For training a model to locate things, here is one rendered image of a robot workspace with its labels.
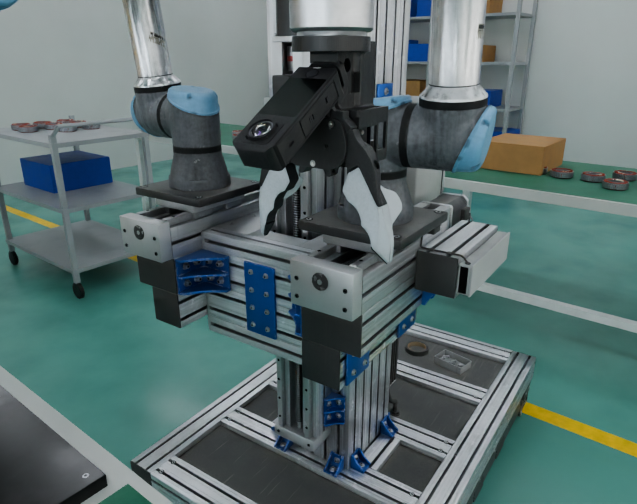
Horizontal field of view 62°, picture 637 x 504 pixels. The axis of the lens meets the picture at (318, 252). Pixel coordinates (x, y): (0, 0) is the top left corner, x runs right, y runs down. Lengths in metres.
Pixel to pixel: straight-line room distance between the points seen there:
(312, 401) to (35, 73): 5.76
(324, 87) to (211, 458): 1.40
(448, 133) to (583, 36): 5.95
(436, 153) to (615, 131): 5.89
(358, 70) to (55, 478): 0.69
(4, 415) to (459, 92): 0.93
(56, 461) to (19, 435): 0.10
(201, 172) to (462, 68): 0.66
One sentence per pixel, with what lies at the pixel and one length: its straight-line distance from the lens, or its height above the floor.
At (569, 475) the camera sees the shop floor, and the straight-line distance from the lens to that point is 2.12.
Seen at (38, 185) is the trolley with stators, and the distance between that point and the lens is 3.80.
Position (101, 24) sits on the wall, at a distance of 7.15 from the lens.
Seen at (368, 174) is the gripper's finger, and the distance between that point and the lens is 0.47.
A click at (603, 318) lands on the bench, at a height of 0.19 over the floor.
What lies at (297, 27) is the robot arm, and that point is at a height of 1.36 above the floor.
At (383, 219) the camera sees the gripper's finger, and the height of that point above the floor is 1.20.
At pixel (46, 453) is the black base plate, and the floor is 0.77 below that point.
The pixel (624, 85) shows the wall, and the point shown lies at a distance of 6.76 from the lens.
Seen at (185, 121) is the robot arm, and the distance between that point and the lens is 1.28.
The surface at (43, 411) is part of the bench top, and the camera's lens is 1.09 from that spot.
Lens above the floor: 1.34
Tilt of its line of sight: 20 degrees down
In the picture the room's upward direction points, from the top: straight up
